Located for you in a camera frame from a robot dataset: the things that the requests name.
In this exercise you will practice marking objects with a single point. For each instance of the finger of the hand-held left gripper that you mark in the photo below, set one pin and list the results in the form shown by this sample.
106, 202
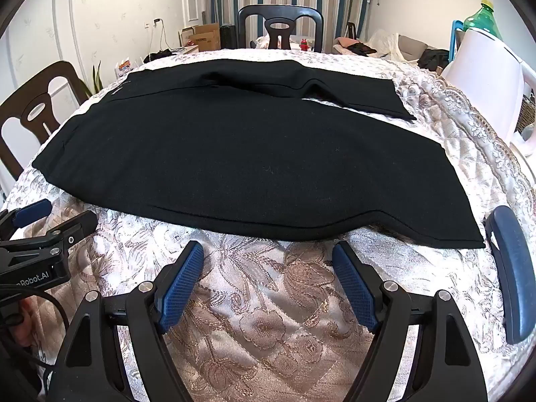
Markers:
79, 224
33, 211

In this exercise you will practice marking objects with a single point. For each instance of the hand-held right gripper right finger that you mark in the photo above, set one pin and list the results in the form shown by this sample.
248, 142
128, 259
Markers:
356, 289

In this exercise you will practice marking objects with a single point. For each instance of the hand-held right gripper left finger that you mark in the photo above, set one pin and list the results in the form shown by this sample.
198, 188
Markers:
180, 287

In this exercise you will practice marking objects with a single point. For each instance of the black pants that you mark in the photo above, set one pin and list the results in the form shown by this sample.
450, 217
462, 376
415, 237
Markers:
251, 155

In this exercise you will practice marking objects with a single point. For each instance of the brown wooden chair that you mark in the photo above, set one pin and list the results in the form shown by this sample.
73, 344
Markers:
54, 75

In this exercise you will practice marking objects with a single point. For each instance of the green potted plant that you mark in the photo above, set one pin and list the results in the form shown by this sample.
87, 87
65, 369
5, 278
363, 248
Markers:
97, 77

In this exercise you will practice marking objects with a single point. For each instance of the colourful small box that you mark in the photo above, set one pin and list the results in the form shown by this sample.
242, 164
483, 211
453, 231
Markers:
124, 68

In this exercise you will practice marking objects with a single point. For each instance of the black bag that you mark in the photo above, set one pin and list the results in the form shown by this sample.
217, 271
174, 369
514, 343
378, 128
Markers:
158, 55

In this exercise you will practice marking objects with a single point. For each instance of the white side cabinet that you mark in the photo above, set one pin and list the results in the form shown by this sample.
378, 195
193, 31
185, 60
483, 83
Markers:
188, 50

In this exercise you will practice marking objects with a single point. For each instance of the cardboard box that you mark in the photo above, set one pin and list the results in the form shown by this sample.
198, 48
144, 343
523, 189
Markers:
207, 37

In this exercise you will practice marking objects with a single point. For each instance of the black tower appliance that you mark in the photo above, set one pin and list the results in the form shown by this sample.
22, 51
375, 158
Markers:
228, 37

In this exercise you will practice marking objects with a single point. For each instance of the black garment with pink cloth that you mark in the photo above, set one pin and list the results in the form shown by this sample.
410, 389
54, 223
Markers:
362, 49

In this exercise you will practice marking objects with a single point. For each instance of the wicker basket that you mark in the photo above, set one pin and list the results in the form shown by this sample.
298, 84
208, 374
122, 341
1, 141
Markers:
528, 113

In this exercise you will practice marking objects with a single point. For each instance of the white cloth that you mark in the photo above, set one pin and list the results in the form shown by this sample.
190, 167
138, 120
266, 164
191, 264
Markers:
385, 44

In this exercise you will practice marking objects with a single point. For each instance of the grey sofa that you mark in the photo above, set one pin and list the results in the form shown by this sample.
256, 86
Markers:
412, 46

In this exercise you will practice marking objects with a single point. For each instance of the white plastic chair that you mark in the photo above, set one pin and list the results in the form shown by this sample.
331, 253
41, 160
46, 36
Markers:
485, 75

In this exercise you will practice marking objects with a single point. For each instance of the red toy figure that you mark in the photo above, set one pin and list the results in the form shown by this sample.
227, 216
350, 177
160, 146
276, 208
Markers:
304, 44

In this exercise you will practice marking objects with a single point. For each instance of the clear plastic bag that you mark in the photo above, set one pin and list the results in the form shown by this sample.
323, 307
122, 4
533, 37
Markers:
260, 42

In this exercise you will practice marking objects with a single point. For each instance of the black dining chair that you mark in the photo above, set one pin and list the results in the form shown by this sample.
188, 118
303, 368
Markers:
280, 9
352, 31

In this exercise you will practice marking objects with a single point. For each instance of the green plastic bottle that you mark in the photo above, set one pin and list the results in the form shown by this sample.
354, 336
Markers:
485, 21

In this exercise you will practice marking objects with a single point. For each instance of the blue plastic frame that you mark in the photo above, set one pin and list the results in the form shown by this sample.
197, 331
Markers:
456, 42

